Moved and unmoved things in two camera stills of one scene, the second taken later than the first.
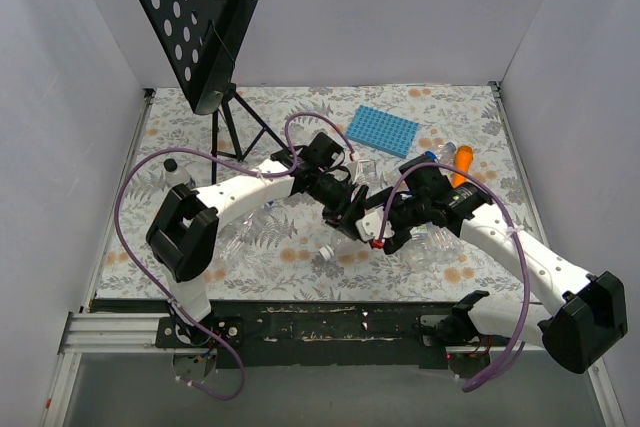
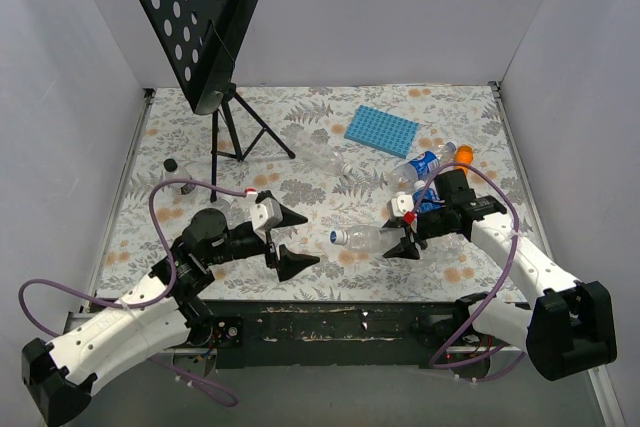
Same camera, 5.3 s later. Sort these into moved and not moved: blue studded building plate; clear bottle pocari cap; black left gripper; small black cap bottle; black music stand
Moved: black left gripper; clear bottle pocari cap
Not moved: black music stand; small black cap bottle; blue studded building plate
